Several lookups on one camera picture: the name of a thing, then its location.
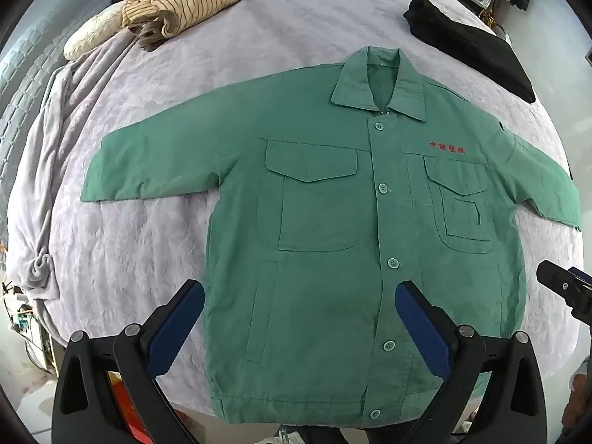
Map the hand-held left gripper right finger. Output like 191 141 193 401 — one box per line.
394 280 553 444

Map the grey padded headboard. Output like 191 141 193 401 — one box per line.
0 0 131 223

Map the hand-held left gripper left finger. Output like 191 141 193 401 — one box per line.
54 279 205 444

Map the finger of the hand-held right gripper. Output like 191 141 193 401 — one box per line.
536 260 592 329

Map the green work jacket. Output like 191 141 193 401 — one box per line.
80 46 582 425

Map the cream pillow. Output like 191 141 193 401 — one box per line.
63 9 130 61

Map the black folded garment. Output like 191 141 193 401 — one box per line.
403 0 536 104

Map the lilac fleece blanket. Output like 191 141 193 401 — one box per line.
7 0 582 419

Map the beige striped garment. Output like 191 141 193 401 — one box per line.
121 0 264 53

